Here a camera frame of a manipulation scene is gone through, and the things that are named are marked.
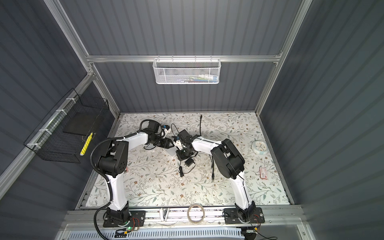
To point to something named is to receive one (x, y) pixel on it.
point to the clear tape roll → (190, 220)
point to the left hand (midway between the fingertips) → (170, 144)
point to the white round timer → (259, 147)
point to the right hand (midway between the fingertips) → (180, 158)
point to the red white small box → (263, 173)
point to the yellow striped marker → (86, 144)
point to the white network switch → (171, 151)
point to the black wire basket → (65, 136)
